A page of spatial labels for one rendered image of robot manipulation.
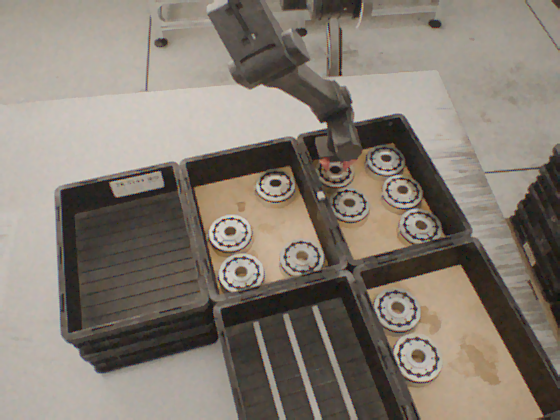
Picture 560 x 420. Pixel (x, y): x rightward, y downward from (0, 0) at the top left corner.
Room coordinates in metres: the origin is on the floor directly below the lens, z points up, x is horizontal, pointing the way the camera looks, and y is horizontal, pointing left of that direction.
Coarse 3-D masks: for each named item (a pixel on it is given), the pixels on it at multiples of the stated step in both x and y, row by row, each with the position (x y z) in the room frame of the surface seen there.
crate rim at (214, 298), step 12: (252, 144) 0.87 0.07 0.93; (264, 144) 0.87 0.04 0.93; (276, 144) 0.88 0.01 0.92; (204, 156) 0.84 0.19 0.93; (216, 156) 0.84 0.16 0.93; (300, 156) 0.84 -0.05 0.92; (180, 168) 0.79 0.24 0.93; (312, 180) 0.76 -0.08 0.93; (312, 192) 0.72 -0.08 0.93; (192, 204) 0.69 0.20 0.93; (192, 216) 0.65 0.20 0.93; (324, 216) 0.65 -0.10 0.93; (336, 240) 0.59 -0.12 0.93; (204, 252) 0.56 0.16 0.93; (336, 252) 0.56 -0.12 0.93; (204, 264) 0.53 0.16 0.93; (336, 264) 0.53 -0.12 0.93; (300, 276) 0.50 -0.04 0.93; (312, 276) 0.50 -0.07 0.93; (252, 288) 0.47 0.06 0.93; (264, 288) 0.47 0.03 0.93; (216, 300) 0.45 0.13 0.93
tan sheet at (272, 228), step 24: (288, 168) 0.88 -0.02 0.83; (216, 192) 0.80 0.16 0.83; (240, 192) 0.80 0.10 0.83; (216, 216) 0.72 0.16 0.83; (264, 216) 0.72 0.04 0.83; (288, 216) 0.72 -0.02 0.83; (264, 240) 0.65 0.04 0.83; (288, 240) 0.65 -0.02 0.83; (312, 240) 0.65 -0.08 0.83; (216, 264) 0.59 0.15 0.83; (264, 264) 0.59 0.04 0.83
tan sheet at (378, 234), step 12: (360, 156) 0.92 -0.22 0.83; (360, 168) 0.88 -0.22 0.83; (360, 180) 0.84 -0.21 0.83; (372, 180) 0.84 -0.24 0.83; (372, 192) 0.80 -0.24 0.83; (372, 204) 0.76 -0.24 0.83; (420, 204) 0.76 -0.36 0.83; (372, 216) 0.72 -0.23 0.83; (384, 216) 0.72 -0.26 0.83; (396, 216) 0.72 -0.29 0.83; (348, 228) 0.69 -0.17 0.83; (360, 228) 0.69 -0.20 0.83; (372, 228) 0.69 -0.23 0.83; (384, 228) 0.69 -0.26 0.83; (396, 228) 0.69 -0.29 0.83; (348, 240) 0.65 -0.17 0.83; (360, 240) 0.65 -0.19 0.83; (372, 240) 0.65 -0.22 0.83; (384, 240) 0.65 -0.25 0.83; (396, 240) 0.65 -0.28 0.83; (360, 252) 0.62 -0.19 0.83; (372, 252) 0.62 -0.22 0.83; (384, 252) 0.62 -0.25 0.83
